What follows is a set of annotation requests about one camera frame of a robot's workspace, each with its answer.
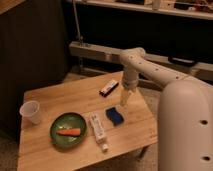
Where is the black and white candy bar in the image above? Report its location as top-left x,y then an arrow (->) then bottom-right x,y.
99,79 -> 119,97

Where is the blue sponge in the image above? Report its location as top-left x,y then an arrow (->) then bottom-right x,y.
106,107 -> 124,126

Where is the orange carrot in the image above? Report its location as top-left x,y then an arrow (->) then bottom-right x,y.
56,128 -> 81,136

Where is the long grey case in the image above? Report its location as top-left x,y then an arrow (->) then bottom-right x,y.
69,41 -> 213,81

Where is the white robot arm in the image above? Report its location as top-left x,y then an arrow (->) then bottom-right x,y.
119,48 -> 213,171

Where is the white plastic cup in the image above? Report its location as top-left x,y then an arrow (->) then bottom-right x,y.
19,100 -> 41,124

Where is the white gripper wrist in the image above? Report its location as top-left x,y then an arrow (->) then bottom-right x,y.
120,67 -> 139,106

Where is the white toothpaste tube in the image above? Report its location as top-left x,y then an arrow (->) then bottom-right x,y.
89,114 -> 109,152

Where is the black case handle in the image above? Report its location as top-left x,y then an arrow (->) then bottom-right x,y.
168,57 -> 198,67

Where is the green round plate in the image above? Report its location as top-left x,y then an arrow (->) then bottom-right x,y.
50,112 -> 87,148

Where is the metal vertical pole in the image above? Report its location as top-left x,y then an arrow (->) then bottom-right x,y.
72,0 -> 84,73

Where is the wooden folding table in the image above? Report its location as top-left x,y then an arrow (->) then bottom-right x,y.
18,72 -> 157,171

